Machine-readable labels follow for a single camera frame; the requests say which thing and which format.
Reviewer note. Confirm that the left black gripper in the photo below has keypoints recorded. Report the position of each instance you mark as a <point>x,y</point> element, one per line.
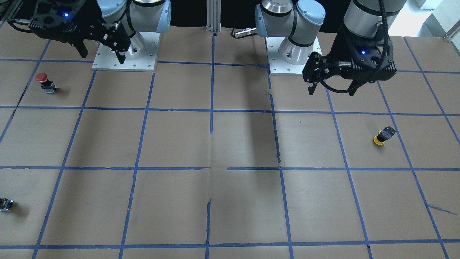
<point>339,49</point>

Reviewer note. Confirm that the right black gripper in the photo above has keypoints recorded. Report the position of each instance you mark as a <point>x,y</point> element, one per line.
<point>87,22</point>

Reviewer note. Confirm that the yellow push button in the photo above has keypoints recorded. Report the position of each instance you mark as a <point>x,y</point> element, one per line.
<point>387,133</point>

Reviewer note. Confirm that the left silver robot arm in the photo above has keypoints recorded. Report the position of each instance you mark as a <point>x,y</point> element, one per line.
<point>301,22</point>

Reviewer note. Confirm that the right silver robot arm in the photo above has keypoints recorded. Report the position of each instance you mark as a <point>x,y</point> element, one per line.
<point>135,15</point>

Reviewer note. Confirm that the red push button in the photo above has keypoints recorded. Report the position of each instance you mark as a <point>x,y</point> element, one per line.
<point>47,85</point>

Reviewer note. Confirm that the green push button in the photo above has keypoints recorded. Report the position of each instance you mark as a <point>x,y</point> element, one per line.
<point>5,204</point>

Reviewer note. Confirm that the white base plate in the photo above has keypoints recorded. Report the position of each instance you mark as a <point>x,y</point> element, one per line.
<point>140,57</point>
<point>284,63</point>

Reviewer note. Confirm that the aluminium frame post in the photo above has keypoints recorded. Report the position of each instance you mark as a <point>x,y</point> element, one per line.
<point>213,14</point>

